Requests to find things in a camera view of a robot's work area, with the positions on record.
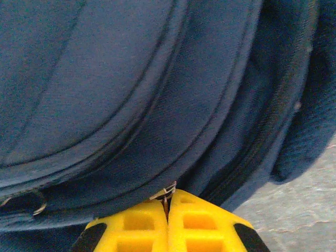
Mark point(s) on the navy blue backpack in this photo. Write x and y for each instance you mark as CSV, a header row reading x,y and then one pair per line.
x,y
131,78

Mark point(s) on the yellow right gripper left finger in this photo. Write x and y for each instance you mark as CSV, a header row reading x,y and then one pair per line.
x,y
136,231

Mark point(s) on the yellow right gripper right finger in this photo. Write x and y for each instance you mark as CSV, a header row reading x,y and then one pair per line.
x,y
202,228

